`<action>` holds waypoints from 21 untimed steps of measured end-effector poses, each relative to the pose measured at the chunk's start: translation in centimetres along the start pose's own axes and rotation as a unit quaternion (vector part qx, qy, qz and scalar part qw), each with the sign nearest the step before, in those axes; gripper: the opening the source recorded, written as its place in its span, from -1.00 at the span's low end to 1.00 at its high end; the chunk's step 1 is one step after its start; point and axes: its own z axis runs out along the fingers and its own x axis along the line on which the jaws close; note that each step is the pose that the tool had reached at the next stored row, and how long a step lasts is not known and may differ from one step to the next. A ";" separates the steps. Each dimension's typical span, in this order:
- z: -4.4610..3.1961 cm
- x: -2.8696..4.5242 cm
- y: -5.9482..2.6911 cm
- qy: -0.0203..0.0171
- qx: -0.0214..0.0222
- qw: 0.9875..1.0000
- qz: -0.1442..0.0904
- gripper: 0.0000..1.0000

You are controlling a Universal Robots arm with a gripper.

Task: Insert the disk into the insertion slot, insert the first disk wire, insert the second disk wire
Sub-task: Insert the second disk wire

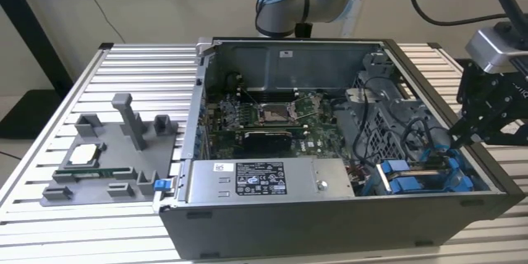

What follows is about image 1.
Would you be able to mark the hard disk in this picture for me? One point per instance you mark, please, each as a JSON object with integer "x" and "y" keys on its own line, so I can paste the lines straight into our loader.
{"x": 417, "y": 171}

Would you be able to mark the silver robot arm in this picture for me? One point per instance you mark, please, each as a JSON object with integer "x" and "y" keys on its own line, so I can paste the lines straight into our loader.
{"x": 285, "y": 13}

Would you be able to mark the grey metal disk bay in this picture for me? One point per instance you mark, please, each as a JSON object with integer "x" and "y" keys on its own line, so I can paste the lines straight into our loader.
{"x": 383, "y": 115}

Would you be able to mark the black RAM slot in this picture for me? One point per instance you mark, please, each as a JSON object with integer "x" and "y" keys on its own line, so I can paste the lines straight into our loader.
{"x": 269, "y": 94}
{"x": 269, "y": 89}

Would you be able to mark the green motherboard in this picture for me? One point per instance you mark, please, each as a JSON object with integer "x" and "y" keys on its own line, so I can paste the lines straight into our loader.
{"x": 322, "y": 128}

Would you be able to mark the CPU socket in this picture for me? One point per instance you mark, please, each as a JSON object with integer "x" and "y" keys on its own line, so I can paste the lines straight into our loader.
{"x": 278, "y": 112}

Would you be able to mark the black graphics card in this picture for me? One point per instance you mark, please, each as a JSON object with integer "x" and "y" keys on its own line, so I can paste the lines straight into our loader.
{"x": 267, "y": 141}

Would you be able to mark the open PC case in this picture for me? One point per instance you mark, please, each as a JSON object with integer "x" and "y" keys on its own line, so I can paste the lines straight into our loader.
{"x": 310, "y": 230}

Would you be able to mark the grey power supply unit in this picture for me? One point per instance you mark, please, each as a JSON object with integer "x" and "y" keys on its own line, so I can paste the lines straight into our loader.
{"x": 206, "y": 180}

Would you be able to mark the blue plastic case latch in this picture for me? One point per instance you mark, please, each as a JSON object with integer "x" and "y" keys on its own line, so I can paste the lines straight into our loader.
{"x": 162, "y": 185}

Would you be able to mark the grey parts rack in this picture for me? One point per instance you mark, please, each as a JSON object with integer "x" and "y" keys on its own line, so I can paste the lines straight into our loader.
{"x": 123, "y": 152}

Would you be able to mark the green RAM stick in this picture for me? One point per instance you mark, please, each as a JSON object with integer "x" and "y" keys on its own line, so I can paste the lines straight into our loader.
{"x": 95, "y": 171}

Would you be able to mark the silver CPU chip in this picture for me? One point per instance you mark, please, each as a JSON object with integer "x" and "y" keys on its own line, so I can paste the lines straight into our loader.
{"x": 85, "y": 154}

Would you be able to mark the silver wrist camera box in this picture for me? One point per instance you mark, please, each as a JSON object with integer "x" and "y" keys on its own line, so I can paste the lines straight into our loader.
{"x": 491, "y": 47}

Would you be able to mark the black upright frame post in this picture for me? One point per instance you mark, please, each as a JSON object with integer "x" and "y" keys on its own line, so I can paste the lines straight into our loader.
{"x": 29, "y": 29}

